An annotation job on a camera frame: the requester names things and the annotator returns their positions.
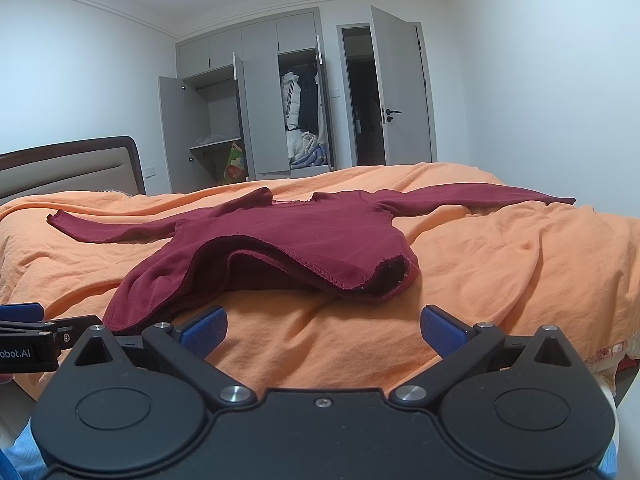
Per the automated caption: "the dark red long-sleeve sweater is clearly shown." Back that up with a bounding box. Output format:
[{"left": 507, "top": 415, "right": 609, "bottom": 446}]
[{"left": 48, "top": 183, "right": 557, "bottom": 334}]

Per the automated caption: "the pile of white clothes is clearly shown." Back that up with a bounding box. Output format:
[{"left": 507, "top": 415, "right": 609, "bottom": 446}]
[{"left": 285, "top": 129, "right": 318, "bottom": 162}]

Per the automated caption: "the orange bed cover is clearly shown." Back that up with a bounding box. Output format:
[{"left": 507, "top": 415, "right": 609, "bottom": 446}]
[{"left": 1, "top": 182, "right": 639, "bottom": 391}]

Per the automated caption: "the brown padded bed headboard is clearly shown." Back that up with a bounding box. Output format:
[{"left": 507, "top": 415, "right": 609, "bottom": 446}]
[{"left": 0, "top": 136, "right": 146, "bottom": 204}]

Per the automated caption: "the colourful green red bag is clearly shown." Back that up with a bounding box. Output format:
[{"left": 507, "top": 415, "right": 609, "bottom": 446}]
[{"left": 222, "top": 141, "right": 247, "bottom": 184}]

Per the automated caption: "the blue striped folded cloth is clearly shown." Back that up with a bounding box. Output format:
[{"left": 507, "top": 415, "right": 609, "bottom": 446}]
[{"left": 290, "top": 143, "right": 329, "bottom": 169}]

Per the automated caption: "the grey room door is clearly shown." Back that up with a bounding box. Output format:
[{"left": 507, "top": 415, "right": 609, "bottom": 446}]
[{"left": 371, "top": 6, "right": 433, "bottom": 165}]

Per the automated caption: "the grey built-in wardrobe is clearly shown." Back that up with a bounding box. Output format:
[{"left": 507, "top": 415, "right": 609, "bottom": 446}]
[{"left": 158, "top": 8, "right": 335, "bottom": 193}]

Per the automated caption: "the dark hanging garment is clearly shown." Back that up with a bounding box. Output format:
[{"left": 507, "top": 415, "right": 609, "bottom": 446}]
[{"left": 294, "top": 64, "right": 319, "bottom": 134}]

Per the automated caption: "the white wall socket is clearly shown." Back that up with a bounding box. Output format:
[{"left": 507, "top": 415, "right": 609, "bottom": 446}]
[{"left": 143, "top": 166, "right": 156, "bottom": 179}]

